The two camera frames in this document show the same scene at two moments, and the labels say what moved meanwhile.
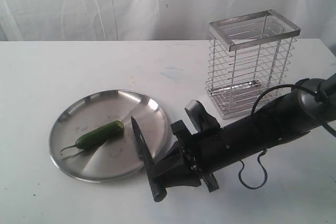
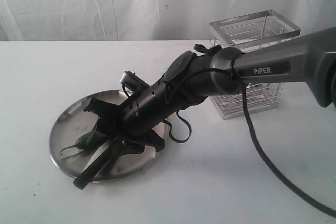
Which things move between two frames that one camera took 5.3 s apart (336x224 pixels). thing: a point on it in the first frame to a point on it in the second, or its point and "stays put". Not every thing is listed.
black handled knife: x=154 y=180 to x=80 y=182
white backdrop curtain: x=100 y=6 stays put
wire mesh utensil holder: x=248 y=54 stays put
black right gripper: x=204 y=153 to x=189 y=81
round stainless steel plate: x=94 y=140 stays put
